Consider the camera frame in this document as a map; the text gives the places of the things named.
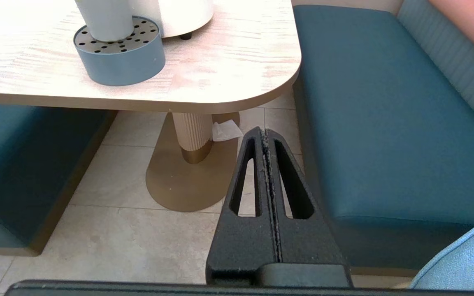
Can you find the light blue fabric cushion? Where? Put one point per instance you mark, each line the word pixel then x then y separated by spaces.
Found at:
pixel 467 263

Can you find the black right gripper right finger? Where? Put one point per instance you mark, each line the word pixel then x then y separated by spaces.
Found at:
pixel 307 238

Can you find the white clear water dispenser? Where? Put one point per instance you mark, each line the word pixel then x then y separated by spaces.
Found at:
pixel 183 14

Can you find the grey plastic cup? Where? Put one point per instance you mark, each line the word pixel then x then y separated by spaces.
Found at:
pixel 105 18

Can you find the crumpled white tissue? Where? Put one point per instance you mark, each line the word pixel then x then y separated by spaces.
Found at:
pixel 225 130

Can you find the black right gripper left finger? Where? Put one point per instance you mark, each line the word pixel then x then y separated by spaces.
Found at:
pixel 241 242

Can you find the blue upholstered bench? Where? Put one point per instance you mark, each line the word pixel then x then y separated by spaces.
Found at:
pixel 385 123
pixel 15 164

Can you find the large blue perforated drip tray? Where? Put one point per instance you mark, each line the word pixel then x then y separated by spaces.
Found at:
pixel 126 63

